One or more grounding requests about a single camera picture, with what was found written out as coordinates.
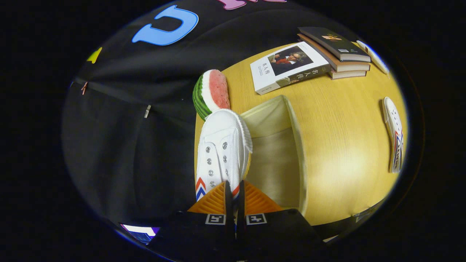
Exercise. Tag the white oblong toy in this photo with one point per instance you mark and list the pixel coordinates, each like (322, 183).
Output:
(375, 58)

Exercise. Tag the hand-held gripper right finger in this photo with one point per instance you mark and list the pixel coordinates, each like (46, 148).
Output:
(241, 222)

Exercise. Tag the beige fabric storage box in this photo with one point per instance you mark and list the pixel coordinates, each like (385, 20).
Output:
(273, 163)

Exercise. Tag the black backdrop cloth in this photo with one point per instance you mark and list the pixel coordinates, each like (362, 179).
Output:
(145, 153)

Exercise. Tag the brown cover book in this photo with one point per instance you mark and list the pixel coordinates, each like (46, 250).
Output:
(346, 66)

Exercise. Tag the white canvas shoe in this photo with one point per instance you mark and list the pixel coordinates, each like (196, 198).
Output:
(222, 138)
(395, 134)

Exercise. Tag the computer monitor screen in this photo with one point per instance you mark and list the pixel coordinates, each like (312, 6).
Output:
(142, 233)

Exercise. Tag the watermelon slice toy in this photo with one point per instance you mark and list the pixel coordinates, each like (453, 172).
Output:
(214, 91)

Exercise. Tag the copper clothes peg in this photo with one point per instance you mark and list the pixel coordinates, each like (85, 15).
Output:
(84, 88)

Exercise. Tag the thin tan book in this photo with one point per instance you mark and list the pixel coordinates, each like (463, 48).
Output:
(347, 74)

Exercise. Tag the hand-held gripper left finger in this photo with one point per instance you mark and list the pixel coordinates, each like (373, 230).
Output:
(229, 218)

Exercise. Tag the white portrait cover book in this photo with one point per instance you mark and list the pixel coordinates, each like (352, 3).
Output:
(287, 67)

